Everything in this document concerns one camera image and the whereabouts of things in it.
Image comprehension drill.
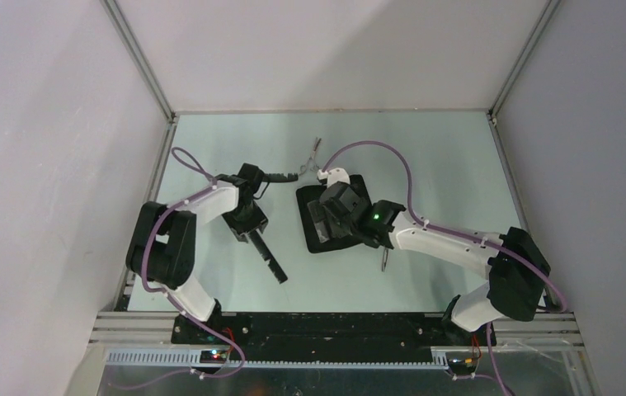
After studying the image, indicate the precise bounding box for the black zippered tool case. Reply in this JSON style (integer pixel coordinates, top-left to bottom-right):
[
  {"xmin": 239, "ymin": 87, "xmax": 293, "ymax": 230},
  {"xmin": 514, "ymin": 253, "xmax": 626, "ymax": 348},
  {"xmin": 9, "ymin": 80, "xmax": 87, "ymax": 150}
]
[{"xmin": 296, "ymin": 174, "xmax": 379, "ymax": 254}]

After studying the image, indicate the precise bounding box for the black straight barber comb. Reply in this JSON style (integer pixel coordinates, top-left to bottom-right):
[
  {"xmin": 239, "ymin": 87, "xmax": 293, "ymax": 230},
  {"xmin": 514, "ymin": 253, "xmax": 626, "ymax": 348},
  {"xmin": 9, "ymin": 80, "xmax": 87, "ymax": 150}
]
[{"xmin": 248, "ymin": 230, "xmax": 289, "ymax": 284}]

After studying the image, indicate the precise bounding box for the black handled styling comb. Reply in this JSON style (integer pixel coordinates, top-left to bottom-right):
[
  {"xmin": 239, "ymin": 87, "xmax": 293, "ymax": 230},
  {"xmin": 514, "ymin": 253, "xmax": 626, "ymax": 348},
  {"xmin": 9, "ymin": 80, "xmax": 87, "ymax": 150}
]
[{"xmin": 264, "ymin": 173, "xmax": 299, "ymax": 183}]

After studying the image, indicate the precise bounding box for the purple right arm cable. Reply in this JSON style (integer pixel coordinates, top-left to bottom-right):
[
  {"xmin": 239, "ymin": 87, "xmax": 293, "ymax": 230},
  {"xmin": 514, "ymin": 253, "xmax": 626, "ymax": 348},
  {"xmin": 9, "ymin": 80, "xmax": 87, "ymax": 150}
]
[{"xmin": 320, "ymin": 140, "xmax": 569, "ymax": 396}]

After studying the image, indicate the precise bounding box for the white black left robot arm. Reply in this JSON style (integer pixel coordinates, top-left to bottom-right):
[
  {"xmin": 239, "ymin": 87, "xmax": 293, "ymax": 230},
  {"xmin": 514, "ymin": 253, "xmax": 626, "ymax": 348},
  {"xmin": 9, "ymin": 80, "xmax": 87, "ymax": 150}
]
[{"xmin": 126, "ymin": 163, "xmax": 288, "ymax": 344}]

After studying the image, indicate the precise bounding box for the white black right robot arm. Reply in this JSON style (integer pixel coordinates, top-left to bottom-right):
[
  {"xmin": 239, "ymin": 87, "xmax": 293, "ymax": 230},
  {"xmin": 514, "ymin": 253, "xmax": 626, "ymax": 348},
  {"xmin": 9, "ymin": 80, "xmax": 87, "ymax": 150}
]
[{"xmin": 296, "ymin": 182, "xmax": 550, "ymax": 345}]

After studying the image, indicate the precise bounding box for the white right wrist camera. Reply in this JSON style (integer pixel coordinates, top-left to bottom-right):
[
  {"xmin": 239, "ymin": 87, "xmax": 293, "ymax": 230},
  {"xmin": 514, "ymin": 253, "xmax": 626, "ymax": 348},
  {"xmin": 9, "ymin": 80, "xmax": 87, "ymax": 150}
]
[{"xmin": 317, "ymin": 167, "xmax": 351, "ymax": 187}]

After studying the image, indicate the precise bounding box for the silver thinning scissors far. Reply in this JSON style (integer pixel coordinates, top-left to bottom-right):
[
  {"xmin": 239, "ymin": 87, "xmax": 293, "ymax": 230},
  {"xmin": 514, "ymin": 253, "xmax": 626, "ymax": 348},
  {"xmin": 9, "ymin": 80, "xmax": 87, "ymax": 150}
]
[{"xmin": 298, "ymin": 137, "xmax": 322, "ymax": 176}]

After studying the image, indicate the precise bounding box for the aluminium front frame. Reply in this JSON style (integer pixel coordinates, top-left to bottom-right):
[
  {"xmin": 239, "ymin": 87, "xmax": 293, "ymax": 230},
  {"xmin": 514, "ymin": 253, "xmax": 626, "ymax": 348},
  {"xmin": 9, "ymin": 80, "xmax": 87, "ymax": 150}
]
[{"xmin": 90, "ymin": 311, "xmax": 586, "ymax": 375}]

